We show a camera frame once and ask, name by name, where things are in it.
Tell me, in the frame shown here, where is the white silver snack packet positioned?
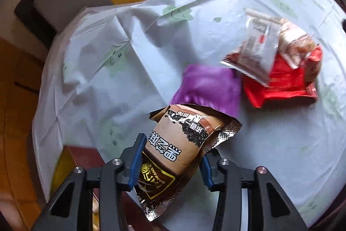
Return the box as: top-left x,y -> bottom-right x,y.
220,8 -> 283,87

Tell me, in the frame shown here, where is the black rolled mat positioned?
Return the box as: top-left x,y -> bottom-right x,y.
14,0 -> 58,42

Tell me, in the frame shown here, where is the white cloud-print tablecloth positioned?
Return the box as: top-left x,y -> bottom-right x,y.
32,0 -> 346,229

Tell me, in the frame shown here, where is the brown sesame cake packet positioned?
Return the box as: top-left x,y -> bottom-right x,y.
135,104 -> 242,222

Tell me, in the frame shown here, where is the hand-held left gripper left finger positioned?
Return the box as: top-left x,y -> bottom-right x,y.
31,133 -> 148,231

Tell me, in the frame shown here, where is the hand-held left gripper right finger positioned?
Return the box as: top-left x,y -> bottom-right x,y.
200,148 -> 309,231

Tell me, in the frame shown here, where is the clear red-edged snack packet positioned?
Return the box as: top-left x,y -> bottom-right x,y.
277,18 -> 318,69

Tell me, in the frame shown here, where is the plain red snack packet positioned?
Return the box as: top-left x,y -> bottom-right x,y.
242,44 -> 324,108

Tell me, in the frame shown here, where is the purple snack packet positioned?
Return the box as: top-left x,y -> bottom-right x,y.
171,64 -> 242,116

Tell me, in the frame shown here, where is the wooden wardrobe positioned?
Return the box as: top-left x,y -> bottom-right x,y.
0,36 -> 52,231

